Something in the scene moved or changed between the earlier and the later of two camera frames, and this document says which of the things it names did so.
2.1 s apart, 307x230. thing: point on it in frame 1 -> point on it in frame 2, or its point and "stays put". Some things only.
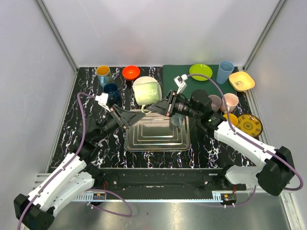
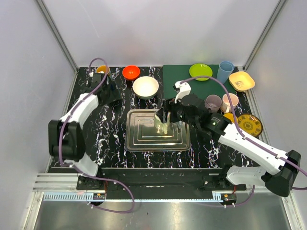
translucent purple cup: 216,102 stays put
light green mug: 147,91 -> 162,128
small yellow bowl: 233,119 stays put
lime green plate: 200,68 stays put
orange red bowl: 131,72 stays put
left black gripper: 117,118 -> 111,89
